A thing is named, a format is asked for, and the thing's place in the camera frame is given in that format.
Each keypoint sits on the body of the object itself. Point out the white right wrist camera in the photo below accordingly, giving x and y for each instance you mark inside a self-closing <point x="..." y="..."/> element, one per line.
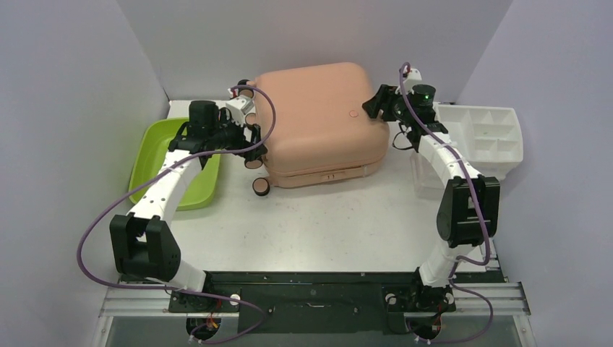
<point x="410" y="77"/>

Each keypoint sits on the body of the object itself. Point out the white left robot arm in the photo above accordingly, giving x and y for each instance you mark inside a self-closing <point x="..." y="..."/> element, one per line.
<point x="142" y="242"/>

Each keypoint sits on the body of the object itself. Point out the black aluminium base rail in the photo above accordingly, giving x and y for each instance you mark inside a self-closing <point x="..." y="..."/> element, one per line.
<point x="483" y="309"/>

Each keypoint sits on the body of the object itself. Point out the pink hard-shell suitcase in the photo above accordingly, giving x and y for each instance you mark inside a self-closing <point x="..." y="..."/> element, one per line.
<point x="314" y="127"/>

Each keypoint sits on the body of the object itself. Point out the white plastic drawer organizer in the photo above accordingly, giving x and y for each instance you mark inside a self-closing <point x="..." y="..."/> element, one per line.
<point x="488" y="140"/>

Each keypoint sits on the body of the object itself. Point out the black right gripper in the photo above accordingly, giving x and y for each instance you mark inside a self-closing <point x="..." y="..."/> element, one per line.
<point x="383" y="100"/>

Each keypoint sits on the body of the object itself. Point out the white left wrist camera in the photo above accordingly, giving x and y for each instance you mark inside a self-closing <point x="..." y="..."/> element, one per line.
<point x="240" y="106"/>

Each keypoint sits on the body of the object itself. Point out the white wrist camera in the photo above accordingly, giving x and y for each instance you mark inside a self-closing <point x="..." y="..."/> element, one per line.
<point x="240" y="106"/>
<point x="410" y="77"/>

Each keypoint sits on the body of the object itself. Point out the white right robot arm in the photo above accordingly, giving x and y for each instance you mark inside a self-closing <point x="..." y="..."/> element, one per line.
<point x="469" y="208"/>

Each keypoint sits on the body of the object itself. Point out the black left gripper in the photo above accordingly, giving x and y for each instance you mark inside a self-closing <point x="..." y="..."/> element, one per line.
<point x="241" y="142"/>

